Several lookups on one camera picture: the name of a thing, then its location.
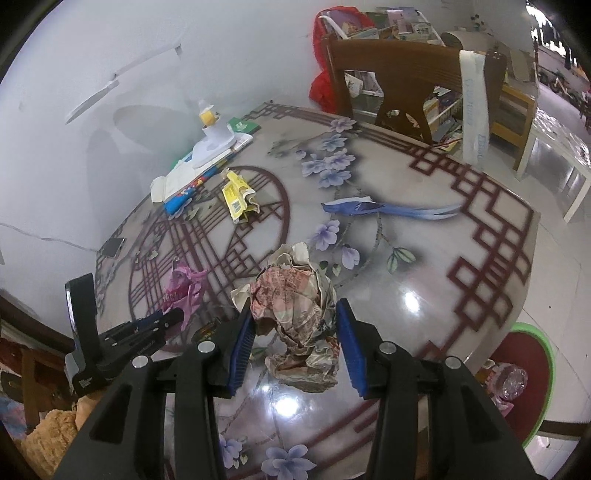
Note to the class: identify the newspaper ball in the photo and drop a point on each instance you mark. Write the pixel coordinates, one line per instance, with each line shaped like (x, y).
(295, 304)

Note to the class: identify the wooden bench sofa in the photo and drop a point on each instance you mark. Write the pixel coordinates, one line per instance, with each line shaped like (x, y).
(519, 106)

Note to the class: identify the pink wrapper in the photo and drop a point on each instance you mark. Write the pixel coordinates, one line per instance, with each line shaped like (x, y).
(184, 288)

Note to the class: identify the red bag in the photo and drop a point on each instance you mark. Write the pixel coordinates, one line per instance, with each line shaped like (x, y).
(325, 87)

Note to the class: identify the green card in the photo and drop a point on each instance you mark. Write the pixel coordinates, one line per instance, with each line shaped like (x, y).
(244, 125)

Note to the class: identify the person's left forearm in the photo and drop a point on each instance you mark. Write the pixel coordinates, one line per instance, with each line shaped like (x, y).
(55, 438)

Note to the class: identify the dark wooden chair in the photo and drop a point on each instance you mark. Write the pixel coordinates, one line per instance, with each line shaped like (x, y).
(561, 428)

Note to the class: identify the clear plastic bottle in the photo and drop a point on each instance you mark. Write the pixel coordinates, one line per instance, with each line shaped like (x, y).
(510, 381)

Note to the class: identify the white book rack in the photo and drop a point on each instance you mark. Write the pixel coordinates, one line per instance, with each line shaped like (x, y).
(406, 23)

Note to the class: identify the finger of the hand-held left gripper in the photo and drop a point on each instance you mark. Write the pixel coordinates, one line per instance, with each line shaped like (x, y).
(159, 321)
(143, 348)

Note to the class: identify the green rimmed red bin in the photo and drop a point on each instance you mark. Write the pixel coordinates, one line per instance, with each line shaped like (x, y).
(526, 355)

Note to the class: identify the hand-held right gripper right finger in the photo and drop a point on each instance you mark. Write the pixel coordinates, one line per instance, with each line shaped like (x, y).
(353, 355)

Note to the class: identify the white towel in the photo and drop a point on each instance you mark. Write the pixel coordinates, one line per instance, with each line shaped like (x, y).
(475, 106)

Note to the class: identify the colourful picture book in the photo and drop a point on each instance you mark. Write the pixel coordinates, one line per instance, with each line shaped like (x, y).
(189, 194)

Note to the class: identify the brown wooden chair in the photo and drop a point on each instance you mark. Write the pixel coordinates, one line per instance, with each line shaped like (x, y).
(397, 74)

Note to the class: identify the white coffee table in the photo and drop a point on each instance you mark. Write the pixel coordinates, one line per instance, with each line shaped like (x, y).
(568, 152)

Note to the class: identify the black phone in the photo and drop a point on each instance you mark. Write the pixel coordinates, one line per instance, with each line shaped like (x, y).
(113, 247)

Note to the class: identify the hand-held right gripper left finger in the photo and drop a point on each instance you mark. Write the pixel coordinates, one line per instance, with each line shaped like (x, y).
(240, 355)

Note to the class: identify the white and blue flat packages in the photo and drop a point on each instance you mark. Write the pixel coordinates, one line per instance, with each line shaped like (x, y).
(184, 173)

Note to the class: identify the yellow crumpled wrapper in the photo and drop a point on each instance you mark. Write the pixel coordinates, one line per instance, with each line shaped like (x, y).
(235, 196)

